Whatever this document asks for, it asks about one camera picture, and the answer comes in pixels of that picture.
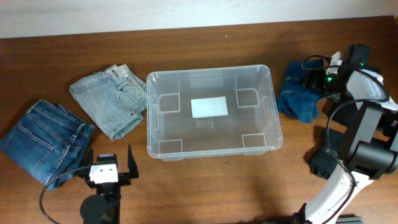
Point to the white label in container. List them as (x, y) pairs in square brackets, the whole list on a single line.
[(209, 107)]

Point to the teal blue garment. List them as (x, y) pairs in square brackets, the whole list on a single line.
[(294, 99)]

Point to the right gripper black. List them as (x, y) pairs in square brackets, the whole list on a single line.
[(324, 87)]

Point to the black garment with logo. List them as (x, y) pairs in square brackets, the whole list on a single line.
[(345, 115)]

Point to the dark blue folded jeans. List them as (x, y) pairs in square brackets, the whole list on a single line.
[(48, 141)]

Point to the black garment taped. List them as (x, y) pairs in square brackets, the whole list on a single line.
[(322, 163)]

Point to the clear plastic storage container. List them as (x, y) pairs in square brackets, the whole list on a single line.
[(251, 127)]

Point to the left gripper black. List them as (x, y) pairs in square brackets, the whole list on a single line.
[(123, 177)]

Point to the light blue jeans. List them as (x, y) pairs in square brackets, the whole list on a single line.
[(114, 99)]

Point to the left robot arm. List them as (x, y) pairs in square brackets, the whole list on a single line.
[(103, 207)]

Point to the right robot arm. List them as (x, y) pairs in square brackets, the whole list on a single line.
[(368, 148)]

